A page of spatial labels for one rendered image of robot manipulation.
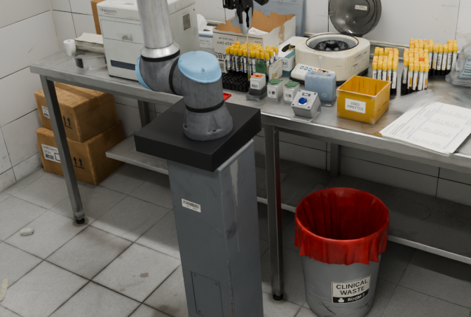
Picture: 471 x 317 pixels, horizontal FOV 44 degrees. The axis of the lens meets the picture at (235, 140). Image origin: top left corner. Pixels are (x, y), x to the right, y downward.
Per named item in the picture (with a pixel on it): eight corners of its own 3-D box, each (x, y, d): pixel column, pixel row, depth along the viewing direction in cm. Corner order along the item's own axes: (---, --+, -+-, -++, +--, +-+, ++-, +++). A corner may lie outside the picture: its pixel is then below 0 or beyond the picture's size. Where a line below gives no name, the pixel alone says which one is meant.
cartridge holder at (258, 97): (246, 99, 208) (245, 90, 206) (257, 89, 214) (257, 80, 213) (259, 101, 205) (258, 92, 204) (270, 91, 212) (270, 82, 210)
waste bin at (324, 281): (276, 311, 235) (272, 222, 214) (315, 257, 262) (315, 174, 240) (365, 346, 216) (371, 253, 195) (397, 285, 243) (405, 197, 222)
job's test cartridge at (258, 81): (250, 93, 208) (249, 77, 205) (256, 88, 212) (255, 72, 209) (260, 95, 207) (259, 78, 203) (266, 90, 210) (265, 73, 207)
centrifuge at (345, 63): (281, 79, 221) (280, 49, 215) (324, 55, 240) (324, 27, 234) (335, 93, 207) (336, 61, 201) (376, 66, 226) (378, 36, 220)
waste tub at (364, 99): (335, 116, 191) (336, 89, 186) (352, 101, 200) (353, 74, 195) (373, 125, 184) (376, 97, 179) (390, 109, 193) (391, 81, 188)
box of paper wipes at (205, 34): (171, 43, 267) (167, 16, 261) (184, 35, 276) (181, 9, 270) (213, 48, 257) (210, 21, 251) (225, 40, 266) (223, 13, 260)
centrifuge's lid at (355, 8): (329, -25, 225) (340, -27, 231) (324, 39, 235) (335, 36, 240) (379, -19, 212) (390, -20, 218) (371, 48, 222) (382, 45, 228)
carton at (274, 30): (213, 62, 241) (210, 27, 234) (248, 41, 262) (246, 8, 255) (265, 71, 229) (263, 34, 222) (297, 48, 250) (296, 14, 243)
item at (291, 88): (283, 103, 203) (282, 85, 199) (289, 97, 206) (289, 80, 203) (294, 104, 201) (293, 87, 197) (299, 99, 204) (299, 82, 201)
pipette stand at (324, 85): (303, 103, 202) (303, 76, 197) (310, 95, 207) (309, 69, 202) (331, 106, 198) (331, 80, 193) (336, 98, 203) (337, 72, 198)
